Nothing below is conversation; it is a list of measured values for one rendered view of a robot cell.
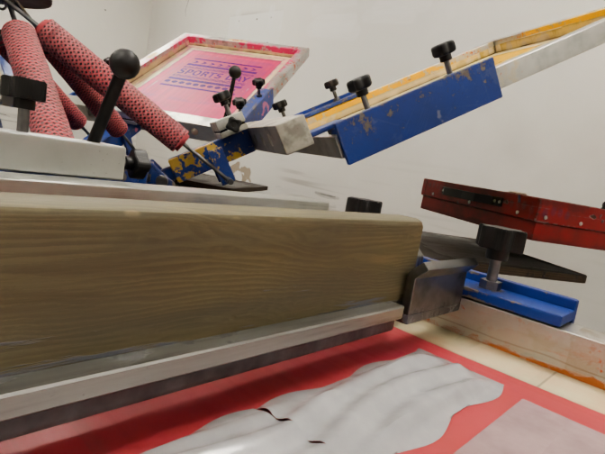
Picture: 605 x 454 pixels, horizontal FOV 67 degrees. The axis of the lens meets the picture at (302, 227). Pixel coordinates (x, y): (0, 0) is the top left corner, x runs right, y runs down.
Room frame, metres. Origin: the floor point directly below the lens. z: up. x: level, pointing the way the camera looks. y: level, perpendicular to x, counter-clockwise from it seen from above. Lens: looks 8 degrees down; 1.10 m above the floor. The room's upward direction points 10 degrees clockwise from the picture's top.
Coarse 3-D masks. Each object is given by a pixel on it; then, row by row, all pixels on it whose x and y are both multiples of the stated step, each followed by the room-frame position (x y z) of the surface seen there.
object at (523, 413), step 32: (320, 352) 0.32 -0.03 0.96; (352, 352) 0.33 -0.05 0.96; (384, 352) 0.34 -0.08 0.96; (448, 352) 0.37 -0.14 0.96; (224, 384) 0.25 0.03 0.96; (256, 384) 0.26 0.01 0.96; (288, 384) 0.27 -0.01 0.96; (320, 384) 0.27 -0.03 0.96; (512, 384) 0.32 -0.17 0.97; (480, 416) 0.26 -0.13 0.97; (512, 416) 0.27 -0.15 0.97; (544, 416) 0.28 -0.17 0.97; (576, 416) 0.29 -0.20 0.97; (448, 448) 0.22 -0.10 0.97; (480, 448) 0.23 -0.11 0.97; (512, 448) 0.23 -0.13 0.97; (544, 448) 0.24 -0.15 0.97; (576, 448) 0.25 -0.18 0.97
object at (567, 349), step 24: (456, 312) 0.42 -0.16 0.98; (480, 312) 0.41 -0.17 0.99; (504, 312) 0.40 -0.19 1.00; (480, 336) 0.41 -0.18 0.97; (504, 336) 0.39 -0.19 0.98; (528, 336) 0.38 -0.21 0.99; (552, 336) 0.37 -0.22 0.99; (576, 336) 0.36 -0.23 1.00; (600, 336) 0.36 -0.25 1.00; (528, 360) 0.38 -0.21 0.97; (552, 360) 0.36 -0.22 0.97; (576, 360) 0.35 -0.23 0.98; (600, 360) 0.34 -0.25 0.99; (600, 384) 0.34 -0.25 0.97
